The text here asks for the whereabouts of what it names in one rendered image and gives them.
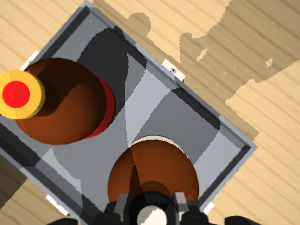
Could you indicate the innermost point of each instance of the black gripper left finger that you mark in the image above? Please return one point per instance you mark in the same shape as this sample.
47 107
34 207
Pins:
114 214

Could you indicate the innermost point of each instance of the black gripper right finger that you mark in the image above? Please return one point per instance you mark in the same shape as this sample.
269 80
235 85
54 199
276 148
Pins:
187 212

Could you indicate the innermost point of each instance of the grey rectangular tray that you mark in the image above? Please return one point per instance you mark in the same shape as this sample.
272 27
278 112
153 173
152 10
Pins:
150 100

